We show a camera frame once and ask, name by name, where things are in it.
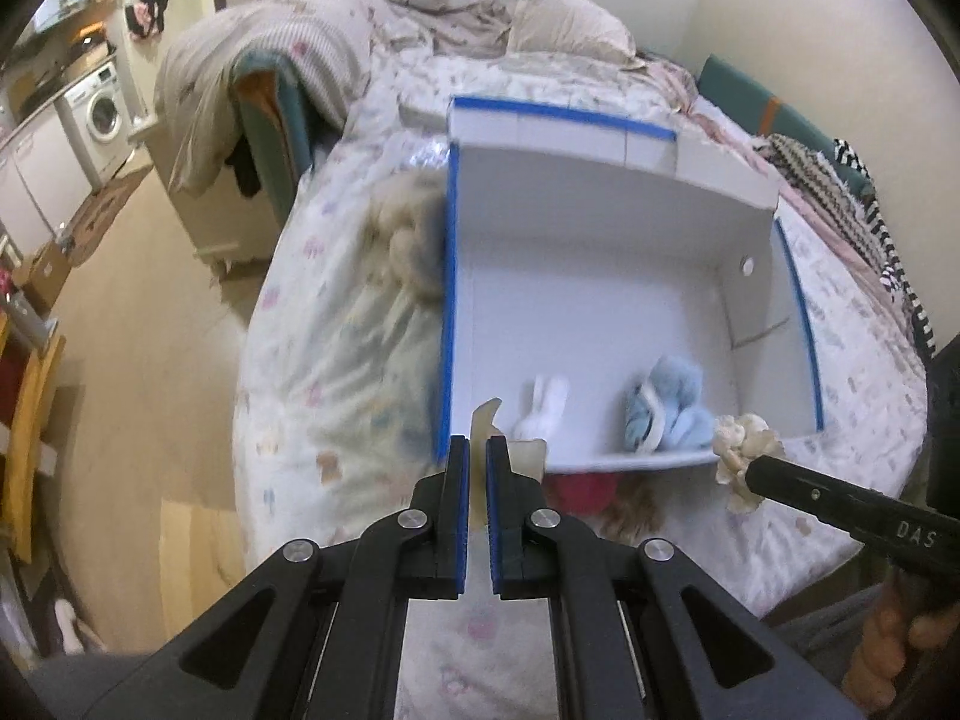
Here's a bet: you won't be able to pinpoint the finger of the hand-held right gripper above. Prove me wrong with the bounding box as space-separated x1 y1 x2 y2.
745 454 886 541

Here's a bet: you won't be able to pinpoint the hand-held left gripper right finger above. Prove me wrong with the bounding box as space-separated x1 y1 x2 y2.
486 435 865 720

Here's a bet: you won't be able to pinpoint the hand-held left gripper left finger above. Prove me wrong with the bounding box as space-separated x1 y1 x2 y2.
82 435 471 720

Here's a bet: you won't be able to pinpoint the cream plush toy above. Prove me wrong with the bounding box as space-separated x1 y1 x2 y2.
711 412 787 517

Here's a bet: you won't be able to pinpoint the white box with blue tape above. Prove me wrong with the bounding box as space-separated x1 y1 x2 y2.
433 95 826 475

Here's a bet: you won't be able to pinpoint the person's right hand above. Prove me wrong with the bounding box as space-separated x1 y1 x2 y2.
846 577 960 716

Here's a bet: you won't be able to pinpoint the red sock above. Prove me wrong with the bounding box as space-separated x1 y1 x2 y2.
550 471 620 517

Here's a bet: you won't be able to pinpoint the white rabbit plush toy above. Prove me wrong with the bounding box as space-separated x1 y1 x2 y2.
511 373 571 442

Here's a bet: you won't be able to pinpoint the person's grey pants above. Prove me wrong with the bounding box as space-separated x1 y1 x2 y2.
761 583 890 698

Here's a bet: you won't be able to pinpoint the brown plush toy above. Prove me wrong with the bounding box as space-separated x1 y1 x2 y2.
600 481 665 541

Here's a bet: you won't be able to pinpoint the light blue plush toy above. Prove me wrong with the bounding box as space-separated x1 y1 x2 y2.
622 356 717 452

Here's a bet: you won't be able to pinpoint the bed with printed sheet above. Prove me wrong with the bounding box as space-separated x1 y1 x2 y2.
234 52 935 720

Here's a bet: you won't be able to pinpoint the black and white striped cloth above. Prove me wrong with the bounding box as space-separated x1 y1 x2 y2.
832 136 938 361

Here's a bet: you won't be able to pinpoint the beige and grey plush toy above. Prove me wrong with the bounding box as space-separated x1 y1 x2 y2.
362 171 449 310

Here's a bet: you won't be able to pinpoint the knitted patterned blanket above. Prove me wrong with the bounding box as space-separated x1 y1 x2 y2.
765 133 886 271

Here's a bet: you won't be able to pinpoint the teal cushion with orange strip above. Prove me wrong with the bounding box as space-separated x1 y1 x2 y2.
696 54 875 188

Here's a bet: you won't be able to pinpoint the white slipper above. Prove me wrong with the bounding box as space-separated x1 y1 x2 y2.
52 598 106 653

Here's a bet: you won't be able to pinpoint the yellow wooden chair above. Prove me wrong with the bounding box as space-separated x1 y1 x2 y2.
0 311 67 563

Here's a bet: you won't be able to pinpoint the brown floor mat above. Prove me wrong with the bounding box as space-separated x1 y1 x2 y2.
56 165 155 267

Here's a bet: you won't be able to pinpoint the brown cardboard box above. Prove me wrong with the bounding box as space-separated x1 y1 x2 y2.
16 240 74 312

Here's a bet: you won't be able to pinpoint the beige floral duvet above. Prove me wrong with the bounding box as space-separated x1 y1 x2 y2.
154 0 526 200

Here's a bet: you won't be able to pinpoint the beige pillow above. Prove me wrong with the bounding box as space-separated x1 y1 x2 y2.
508 0 638 65

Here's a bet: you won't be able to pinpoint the white washing machine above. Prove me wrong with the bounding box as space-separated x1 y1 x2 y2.
61 64 136 179

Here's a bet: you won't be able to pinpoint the white kitchen cabinet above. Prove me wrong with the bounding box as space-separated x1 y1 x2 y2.
0 101 95 263

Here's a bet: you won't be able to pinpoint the hanging pink and black clothes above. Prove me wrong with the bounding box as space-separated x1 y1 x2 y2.
124 0 172 42

